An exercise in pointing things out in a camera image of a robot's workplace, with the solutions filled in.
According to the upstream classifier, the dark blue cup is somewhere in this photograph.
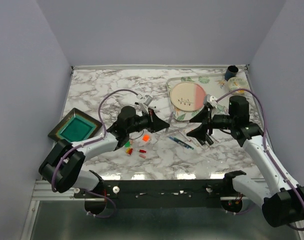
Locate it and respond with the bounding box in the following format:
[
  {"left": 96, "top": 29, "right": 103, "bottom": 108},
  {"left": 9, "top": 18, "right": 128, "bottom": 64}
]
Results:
[{"left": 224, "top": 65, "right": 239, "bottom": 81}]

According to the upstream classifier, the cream and pink plate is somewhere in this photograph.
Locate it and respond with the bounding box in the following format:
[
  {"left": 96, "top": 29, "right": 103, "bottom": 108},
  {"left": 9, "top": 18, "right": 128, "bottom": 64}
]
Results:
[{"left": 170, "top": 81, "right": 207, "bottom": 112}]

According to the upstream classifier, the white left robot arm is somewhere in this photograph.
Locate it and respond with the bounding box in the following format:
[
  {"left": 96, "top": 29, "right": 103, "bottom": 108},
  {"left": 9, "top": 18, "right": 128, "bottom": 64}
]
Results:
[{"left": 39, "top": 106, "right": 170, "bottom": 198}]

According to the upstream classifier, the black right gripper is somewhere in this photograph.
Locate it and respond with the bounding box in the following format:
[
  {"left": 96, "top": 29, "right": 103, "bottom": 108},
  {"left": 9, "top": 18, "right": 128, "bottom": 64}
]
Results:
[{"left": 187, "top": 105, "right": 236, "bottom": 141}]

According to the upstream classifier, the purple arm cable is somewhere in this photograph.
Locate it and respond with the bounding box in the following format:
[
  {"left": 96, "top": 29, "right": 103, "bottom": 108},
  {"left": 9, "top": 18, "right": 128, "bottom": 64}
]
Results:
[
  {"left": 215, "top": 87, "right": 304, "bottom": 231},
  {"left": 51, "top": 89, "right": 142, "bottom": 193}
]

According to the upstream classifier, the black cap white marker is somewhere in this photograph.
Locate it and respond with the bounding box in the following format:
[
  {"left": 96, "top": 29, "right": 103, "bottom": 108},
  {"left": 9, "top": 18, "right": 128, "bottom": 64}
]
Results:
[{"left": 135, "top": 102, "right": 156, "bottom": 109}]

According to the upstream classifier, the purple pen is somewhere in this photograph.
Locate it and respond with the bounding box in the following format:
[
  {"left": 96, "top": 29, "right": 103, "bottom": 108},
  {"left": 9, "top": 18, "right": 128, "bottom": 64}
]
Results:
[{"left": 165, "top": 111, "right": 175, "bottom": 133}]

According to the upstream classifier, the small floral bowl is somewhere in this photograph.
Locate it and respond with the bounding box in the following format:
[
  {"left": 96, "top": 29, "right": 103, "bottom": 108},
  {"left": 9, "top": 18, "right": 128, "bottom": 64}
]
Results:
[{"left": 227, "top": 77, "right": 249, "bottom": 95}]

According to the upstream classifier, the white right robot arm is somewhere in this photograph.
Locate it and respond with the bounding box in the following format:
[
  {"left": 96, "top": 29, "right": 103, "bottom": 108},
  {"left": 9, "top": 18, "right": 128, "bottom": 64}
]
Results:
[{"left": 187, "top": 95, "right": 304, "bottom": 231}]

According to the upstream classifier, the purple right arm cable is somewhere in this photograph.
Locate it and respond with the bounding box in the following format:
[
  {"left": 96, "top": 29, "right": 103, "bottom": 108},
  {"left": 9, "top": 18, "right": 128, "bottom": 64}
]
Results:
[{"left": 215, "top": 87, "right": 304, "bottom": 231}]

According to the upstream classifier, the aluminium frame rail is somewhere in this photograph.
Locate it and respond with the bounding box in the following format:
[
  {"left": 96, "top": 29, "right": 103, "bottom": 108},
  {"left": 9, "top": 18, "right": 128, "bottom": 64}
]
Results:
[{"left": 31, "top": 179, "right": 77, "bottom": 201}]

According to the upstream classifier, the blue ballpoint pen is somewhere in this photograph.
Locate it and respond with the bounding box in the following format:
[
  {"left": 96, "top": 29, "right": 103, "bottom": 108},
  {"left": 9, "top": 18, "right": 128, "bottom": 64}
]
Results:
[{"left": 169, "top": 136, "right": 185, "bottom": 146}]

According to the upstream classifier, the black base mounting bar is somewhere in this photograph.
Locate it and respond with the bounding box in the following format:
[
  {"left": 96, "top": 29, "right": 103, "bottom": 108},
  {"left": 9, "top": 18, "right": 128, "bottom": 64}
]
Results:
[{"left": 74, "top": 179, "right": 247, "bottom": 212}]

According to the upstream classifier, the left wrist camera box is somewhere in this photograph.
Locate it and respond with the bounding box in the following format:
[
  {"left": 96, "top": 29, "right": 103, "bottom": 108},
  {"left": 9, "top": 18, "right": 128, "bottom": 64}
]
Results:
[{"left": 137, "top": 94, "right": 152, "bottom": 112}]

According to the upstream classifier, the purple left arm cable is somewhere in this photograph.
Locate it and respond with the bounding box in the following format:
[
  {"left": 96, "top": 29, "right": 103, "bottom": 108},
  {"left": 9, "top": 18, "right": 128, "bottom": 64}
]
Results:
[{"left": 51, "top": 89, "right": 142, "bottom": 193}]

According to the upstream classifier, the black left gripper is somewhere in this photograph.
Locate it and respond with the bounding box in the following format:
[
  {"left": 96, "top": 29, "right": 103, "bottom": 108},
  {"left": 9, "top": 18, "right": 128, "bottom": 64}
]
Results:
[{"left": 126, "top": 107, "right": 169, "bottom": 134}]

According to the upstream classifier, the floral leaf pattern tray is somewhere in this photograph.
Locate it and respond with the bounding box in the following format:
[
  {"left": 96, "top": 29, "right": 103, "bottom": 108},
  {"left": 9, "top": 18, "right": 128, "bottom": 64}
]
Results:
[{"left": 166, "top": 72, "right": 252, "bottom": 123}]

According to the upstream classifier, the square teal black dish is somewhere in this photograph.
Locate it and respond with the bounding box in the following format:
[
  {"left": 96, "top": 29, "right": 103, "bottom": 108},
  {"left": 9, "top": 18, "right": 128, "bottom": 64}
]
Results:
[{"left": 48, "top": 108, "right": 102, "bottom": 142}]

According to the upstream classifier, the teal ballpoint pen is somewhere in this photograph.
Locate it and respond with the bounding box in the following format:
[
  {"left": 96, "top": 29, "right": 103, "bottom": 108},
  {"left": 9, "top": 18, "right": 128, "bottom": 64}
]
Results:
[{"left": 184, "top": 142, "right": 194, "bottom": 150}]

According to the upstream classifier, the green cap black highlighter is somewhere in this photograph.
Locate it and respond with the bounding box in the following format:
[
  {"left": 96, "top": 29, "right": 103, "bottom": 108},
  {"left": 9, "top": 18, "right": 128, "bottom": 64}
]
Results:
[{"left": 205, "top": 136, "right": 214, "bottom": 146}]

